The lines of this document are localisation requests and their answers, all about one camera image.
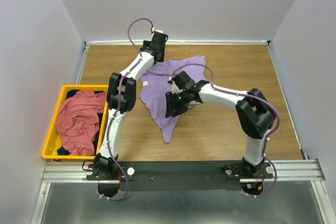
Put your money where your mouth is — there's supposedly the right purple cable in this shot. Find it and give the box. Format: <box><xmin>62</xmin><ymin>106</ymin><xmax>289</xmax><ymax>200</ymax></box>
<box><xmin>170</xmin><ymin>63</ymin><xmax>283</xmax><ymax>199</ymax></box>

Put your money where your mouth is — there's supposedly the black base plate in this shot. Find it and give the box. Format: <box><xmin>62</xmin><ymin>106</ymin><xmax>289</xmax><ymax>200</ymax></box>
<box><xmin>86</xmin><ymin>161</ymin><xmax>274</xmax><ymax>199</ymax></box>

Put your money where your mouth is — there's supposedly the red t shirt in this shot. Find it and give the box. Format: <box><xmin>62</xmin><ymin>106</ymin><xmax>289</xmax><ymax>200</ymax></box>
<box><xmin>56</xmin><ymin>90</ymin><xmax>107</xmax><ymax>156</ymax></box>

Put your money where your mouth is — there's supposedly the yellow plastic bin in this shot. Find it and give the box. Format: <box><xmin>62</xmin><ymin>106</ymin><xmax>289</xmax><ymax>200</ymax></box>
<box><xmin>41</xmin><ymin>84</ymin><xmax>108</xmax><ymax>161</ymax></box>

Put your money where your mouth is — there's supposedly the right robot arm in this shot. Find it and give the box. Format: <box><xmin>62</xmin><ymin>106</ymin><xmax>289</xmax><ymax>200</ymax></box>
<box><xmin>165</xmin><ymin>71</ymin><xmax>279</xmax><ymax>177</ymax></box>

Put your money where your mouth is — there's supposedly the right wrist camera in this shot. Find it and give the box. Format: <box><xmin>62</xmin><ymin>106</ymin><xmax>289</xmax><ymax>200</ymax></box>
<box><xmin>170</xmin><ymin>77</ymin><xmax>182</xmax><ymax>94</ymax></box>

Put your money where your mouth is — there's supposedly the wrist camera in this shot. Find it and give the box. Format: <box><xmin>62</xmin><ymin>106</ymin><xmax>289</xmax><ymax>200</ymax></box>
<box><xmin>170</xmin><ymin>77</ymin><xmax>182</xmax><ymax>94</ymax></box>
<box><xmin>151</xmin><ymin>26</ymin><xmax>164</xmax><ymax>34</ymax></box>

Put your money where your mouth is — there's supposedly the aluminium frame rail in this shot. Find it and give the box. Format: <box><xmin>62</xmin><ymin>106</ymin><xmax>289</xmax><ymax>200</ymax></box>
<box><xmin>31</xmin><ymin>159</ymin><xmax>333</xmax><ymax>223</ymax></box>

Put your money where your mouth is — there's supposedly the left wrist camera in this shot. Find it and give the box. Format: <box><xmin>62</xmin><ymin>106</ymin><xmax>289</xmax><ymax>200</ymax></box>
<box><xmin>151</xmin><ymin>26</ymin><xmax>164</xmax><ymax>34</ymax></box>

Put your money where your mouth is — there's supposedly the purple t shirt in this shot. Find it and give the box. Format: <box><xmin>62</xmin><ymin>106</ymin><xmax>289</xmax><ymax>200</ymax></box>
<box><xmin>140</xmin><ymin>55</ymin><xmax>206</xmax><ymax>143</ymax></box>

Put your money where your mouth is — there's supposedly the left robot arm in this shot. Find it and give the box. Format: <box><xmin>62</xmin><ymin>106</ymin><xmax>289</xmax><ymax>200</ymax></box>
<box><xmin>94</xmin><ymin>30</ymin><xmax>168</xmax><ymax>177</ymax></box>

